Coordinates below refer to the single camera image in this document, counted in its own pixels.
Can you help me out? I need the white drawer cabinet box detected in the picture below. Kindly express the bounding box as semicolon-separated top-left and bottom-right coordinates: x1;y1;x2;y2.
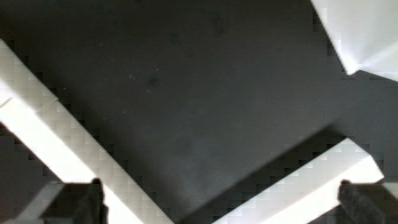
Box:
311;0;398;82

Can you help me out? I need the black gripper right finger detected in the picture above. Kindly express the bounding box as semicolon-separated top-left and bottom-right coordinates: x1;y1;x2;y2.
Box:
337;180;398;224

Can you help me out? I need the white U-shaped fence wall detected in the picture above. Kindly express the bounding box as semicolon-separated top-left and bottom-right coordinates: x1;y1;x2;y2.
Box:
0;41;383;224

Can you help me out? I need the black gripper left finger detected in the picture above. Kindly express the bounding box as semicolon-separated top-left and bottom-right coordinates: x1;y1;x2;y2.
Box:
40;179;108;224

